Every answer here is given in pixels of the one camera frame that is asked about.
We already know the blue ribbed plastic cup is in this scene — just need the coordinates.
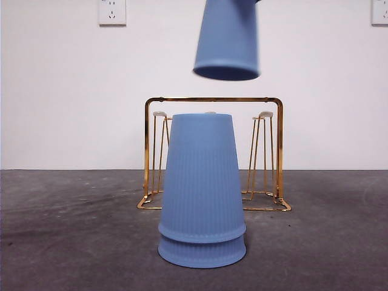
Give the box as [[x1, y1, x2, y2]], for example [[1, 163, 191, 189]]
[[158, 113, 247, 244], [157, 233, 247, 269], [193, 0, 261, 81]]

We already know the gold wire cup holder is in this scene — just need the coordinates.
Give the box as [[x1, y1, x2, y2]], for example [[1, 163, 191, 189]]
[[136, 96, 293, 212]]

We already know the white wall socket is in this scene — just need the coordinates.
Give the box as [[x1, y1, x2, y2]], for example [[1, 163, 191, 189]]
[[371, 0, 388, 25], [98, 0, 127, 26]]

